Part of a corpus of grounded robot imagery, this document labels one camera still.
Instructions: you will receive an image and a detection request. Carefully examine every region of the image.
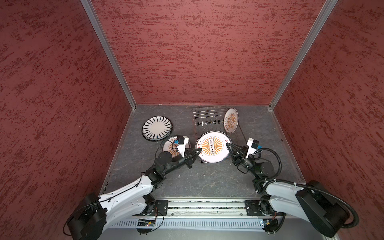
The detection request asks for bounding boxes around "aluminium left corner post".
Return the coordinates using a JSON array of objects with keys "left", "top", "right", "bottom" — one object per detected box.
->
[{"left": 81, "top": 0, "right": 137, "bottom": 110}]

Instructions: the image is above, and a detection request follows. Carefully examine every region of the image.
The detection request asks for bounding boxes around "white sunburst pattern plate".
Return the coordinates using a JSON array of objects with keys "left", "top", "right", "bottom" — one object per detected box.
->
[{"left": 162, "top": 136, "right": 190, "bottom": 158}]

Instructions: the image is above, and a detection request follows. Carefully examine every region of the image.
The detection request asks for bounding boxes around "right small circuit board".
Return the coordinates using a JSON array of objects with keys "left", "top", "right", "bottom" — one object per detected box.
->
[{"left": 263, "top": 219, "right": 280, "bottom": 233}]

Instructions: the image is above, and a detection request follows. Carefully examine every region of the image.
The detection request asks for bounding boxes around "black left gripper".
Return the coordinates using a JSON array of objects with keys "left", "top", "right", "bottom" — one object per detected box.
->
[{"left": 163, "top": 147, "right": 203, "bottom": 176}]

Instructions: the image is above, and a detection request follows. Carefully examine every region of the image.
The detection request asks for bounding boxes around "white plate blue rim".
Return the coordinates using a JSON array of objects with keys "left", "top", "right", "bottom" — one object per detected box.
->
[{"left": 224, "top": 108, "right": 239, "bottom": 134}]

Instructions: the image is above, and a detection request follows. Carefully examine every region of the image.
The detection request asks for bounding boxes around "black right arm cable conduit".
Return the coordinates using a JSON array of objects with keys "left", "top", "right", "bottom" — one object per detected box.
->
[{"left": 253, "top": 147, "right": 360, "bottom": 229}]

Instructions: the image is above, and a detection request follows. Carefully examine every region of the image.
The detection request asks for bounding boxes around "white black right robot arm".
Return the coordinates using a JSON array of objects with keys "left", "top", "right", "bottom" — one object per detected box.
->
[{"left": 226, "top": 143, "right": 359, "bottom": 238}]

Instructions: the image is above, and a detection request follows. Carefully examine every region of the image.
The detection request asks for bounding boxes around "brown rimmed cream plate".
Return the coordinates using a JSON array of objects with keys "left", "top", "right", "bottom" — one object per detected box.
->
[{"left": 142, "top": 127, "right": 173, "bottom": 142}]

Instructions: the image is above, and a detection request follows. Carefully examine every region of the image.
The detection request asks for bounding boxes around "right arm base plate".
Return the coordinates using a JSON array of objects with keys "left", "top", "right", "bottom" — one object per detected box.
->
[{"left": 245, "top": 200, "right": 284, "bottom": 219}]

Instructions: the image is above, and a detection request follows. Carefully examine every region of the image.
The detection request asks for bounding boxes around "white sunburst plate green rim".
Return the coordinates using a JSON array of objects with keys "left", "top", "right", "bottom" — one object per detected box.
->
[{"left": 196, "top": 131, "right": 232, "bottom": 164}]

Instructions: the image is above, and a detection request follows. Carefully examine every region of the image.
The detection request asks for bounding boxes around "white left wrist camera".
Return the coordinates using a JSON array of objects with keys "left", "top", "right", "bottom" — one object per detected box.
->
[{"left": 174, "top": 136, "right": 189, "bottom": 157}]

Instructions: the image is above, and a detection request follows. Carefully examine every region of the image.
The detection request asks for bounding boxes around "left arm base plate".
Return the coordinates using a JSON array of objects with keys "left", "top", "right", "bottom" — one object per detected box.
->
[{"left": 150, "top": 200, "right": 169, "bottom": 216}]

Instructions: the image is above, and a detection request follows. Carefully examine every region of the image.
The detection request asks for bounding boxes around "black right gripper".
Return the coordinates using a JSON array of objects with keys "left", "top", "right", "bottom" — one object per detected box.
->
[{"left": 226, "top": 142, "right": 260, "bottom": 178}]

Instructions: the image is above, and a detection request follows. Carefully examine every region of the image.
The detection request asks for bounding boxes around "aluminium corner post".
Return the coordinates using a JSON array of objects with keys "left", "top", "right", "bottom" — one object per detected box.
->
[
  {"left": 269, "top": 0, "right": 338, "bottom": 111},
  {"left": 81, "top": 0, "right": 137, "bottom": 110}
]

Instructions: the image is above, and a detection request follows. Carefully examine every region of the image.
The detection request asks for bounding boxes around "aluminium right corner post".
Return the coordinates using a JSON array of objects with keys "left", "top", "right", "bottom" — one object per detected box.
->
[{"left": 269, "top": 0, "right": 338, "bottom": 111}]

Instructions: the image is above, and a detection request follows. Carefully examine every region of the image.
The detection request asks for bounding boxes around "small circuit board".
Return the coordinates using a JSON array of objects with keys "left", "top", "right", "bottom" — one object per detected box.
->
[
  {"left": 137, "top": 219, "right": 157, "bottom": 230},
  {"left": 263, "top": 219, "right": 280, "bottom": 233}
]

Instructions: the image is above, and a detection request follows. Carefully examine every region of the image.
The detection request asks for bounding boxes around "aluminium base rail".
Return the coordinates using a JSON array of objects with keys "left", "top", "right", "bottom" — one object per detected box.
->
[{"left": 73, "top": 197, "right": 341, "bottom": 240}]

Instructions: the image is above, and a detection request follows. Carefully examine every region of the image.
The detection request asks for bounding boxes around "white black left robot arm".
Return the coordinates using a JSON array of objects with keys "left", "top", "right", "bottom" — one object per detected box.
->
[{"left": 63, "top": 148, "right": 202, "bottom": 240}]

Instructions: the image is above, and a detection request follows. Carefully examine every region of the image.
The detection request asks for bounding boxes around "metal wire dish rack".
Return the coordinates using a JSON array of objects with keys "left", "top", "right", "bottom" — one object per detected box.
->
[{"left": 192, "top": 106, "right": 246, "bottom": 146}]

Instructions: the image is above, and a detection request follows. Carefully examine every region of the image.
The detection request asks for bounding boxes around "white blue striped plate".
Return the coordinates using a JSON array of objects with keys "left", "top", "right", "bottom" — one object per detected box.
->
[{"left": 142, "top": 116, "right": 173, "bottom": 142}]

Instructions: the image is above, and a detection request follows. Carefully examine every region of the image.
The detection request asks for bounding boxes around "left small circuit board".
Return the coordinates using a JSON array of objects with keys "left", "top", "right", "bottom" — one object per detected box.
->
[{"left": 137, "top": 219, "right": 157, "bottom": 230}]

